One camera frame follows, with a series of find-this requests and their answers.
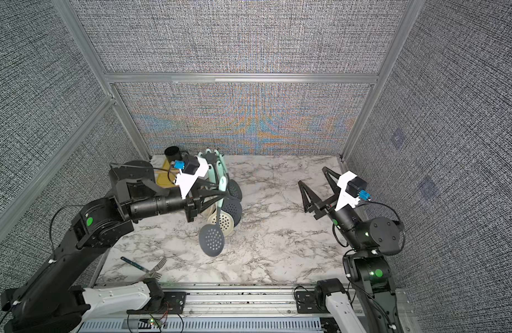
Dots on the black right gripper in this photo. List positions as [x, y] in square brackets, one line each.
[328, 206]

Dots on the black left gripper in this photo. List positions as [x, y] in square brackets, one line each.
[197, 203]

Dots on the grey utensil rack stand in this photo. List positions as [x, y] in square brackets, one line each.
[216, 166]

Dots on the grey skimmer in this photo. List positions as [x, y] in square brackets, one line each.
[234, 189]
[234, 208]

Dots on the grey skimmer lone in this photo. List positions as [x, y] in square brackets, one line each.
[211, 237]

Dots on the grey skimmer back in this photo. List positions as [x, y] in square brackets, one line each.
[234, 189]

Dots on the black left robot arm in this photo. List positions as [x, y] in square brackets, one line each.
[51, 301]

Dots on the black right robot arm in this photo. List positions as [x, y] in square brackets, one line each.
[365, 265]

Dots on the yellow tray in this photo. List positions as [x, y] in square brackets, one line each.
[165, 177]

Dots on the black mug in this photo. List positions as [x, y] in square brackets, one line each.
[173, 154]

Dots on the metal fork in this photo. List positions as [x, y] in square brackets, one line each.
[153, 273]

